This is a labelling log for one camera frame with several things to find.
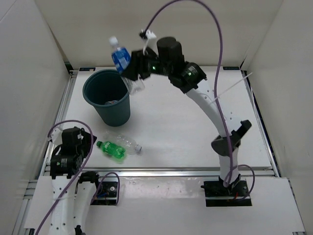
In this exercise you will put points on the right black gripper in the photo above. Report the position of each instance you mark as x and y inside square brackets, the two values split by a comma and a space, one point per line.
[137, 65]

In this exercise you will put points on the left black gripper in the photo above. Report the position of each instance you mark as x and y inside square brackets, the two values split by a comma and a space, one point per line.
[86, 140]

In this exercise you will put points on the blue label plastic bottle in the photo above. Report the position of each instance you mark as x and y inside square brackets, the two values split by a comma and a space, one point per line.
[121, 58]

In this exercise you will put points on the green plastic bottle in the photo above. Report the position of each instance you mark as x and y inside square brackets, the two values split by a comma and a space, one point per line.
[112, 151]

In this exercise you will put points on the orange label clear bottle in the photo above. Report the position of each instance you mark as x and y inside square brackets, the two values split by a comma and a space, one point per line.
[111, 102]

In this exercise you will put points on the clear plastic bottle white cap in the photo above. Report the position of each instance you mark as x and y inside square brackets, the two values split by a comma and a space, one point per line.
[131, 146]

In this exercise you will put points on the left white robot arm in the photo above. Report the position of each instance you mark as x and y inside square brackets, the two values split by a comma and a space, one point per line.
[72, 191]

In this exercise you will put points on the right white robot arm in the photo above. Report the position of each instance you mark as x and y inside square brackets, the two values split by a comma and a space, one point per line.
[231, 129]

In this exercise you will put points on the dark green plastic bin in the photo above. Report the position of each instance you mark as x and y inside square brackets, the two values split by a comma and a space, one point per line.
[107, 85]

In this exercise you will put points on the white zip tie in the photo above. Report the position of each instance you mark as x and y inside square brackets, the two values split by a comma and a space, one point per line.
[229, 88]

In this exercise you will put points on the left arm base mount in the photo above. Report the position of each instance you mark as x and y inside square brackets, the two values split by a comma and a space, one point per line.
[107, 192]

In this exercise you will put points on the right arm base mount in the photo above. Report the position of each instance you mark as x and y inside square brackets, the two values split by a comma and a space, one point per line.
[218, 196]

